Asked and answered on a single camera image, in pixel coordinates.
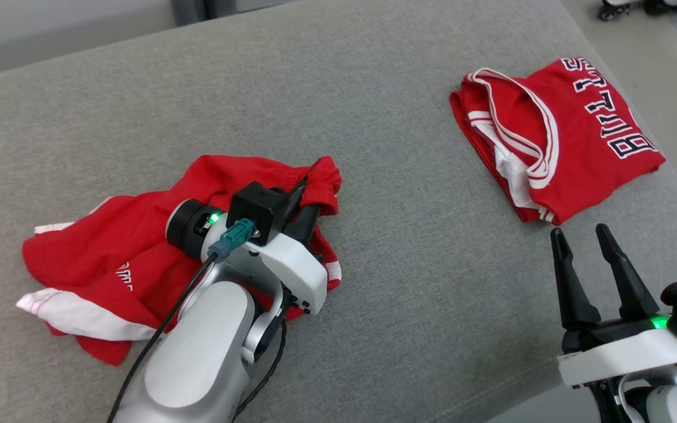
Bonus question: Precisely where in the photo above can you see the red basketball jersey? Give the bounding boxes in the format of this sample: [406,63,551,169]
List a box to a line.
[449,57,666,226]

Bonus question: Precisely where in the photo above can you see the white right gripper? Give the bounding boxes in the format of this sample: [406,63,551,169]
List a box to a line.
[550,223,677,423]

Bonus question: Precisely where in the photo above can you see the grey double-foot partition post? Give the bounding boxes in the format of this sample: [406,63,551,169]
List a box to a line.
[171,0,239,25]

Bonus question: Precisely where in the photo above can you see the red white-trimmed shorts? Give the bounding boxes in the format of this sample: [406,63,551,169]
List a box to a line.
[15,155,343,366]

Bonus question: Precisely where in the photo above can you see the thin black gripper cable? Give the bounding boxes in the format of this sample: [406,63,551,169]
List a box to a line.
[233,317,289,421]

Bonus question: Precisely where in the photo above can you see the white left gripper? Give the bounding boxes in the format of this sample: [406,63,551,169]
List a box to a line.
[165,170,329,316]

